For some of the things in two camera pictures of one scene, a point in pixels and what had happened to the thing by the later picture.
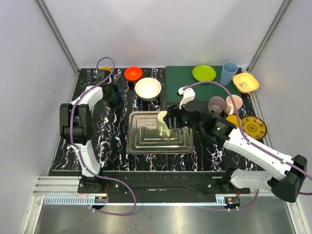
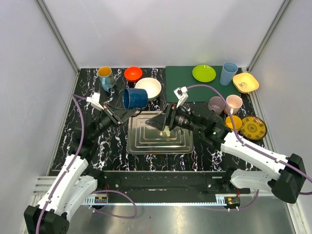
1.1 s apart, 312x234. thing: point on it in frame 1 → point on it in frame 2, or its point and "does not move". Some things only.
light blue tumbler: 228,70 does not move
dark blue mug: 118,96 → 134,98
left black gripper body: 110,92 → 112,115
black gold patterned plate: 254,127 does not move
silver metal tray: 144,136 does not move
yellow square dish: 245,82 does not move
